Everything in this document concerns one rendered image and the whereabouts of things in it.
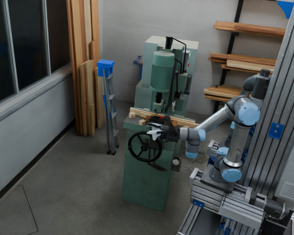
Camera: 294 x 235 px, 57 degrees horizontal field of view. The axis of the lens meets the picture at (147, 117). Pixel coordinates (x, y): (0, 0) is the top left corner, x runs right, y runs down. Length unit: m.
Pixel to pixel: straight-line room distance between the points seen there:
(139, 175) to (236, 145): 1.19
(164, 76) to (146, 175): 0.95
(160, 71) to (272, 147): 1.00
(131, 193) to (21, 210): 1.03
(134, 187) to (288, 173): 1.40
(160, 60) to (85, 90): 1.65
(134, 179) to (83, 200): 0.57
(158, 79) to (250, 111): 0.91
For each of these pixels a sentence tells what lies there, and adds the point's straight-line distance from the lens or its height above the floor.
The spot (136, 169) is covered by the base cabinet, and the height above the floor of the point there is 0.44.
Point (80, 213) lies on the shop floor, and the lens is 2.79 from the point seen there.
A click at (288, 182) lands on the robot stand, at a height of 0.91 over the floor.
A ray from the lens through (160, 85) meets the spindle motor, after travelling 2.25.
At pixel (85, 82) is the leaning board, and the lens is 3.58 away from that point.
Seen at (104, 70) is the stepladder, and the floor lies 1.09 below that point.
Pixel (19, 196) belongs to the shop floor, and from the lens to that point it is 3.07.
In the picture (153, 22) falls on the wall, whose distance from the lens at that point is 4.55.
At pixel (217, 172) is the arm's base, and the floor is 0.89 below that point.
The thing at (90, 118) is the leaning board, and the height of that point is 0.28.
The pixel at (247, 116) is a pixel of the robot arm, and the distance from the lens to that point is 1.60.
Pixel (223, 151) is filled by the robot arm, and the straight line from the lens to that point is 1.90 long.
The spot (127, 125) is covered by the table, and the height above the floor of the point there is 0.87.
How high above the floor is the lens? 2.02
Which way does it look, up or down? 27 degrees down
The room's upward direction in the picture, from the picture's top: 6 degrees clockwise
